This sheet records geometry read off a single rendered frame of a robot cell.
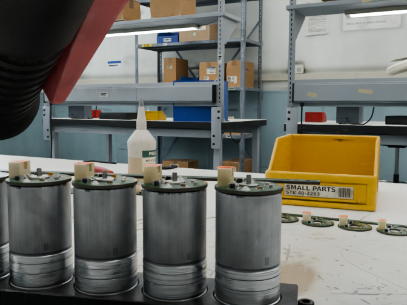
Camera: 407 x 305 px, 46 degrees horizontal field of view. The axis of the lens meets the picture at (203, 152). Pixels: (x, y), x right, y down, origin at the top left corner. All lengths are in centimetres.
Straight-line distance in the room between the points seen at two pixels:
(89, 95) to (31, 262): 303
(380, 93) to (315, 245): 214
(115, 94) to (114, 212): 290
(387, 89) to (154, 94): 131
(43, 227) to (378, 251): 21
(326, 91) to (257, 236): 234
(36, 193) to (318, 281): 15
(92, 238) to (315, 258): 16
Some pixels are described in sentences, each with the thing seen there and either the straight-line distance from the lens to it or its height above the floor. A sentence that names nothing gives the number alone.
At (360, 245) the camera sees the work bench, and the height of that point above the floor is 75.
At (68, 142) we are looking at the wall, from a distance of 627.
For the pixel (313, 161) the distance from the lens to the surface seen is 56.
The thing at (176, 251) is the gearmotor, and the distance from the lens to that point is 18.
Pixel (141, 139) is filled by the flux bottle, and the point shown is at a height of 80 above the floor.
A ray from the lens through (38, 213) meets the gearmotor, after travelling 19.
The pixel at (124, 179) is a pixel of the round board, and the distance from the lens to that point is 19.
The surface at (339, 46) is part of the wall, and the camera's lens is 470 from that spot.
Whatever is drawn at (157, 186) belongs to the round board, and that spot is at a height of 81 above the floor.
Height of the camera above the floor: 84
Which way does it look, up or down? 6 degrees down
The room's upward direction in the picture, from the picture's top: straight up
